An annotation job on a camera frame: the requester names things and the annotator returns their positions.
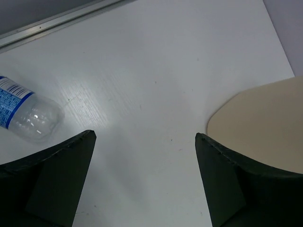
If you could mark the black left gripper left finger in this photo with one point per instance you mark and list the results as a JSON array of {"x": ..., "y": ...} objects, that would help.
[{"x": 44, "y": 189}]

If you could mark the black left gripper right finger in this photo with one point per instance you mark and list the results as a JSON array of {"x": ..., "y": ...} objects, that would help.
[{"x": 242, "y": 192}]

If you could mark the blue label clear bottle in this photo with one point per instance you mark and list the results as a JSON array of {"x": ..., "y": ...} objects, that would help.
[{"x": 25, "y": 113}]

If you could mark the beige plastic bin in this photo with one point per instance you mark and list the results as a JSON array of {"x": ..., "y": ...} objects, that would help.
[{"x": 264, "y": 123}]

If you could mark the aluminium table edge rail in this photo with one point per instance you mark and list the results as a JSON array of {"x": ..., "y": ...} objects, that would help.
[{"x": 46, "y": 26}]

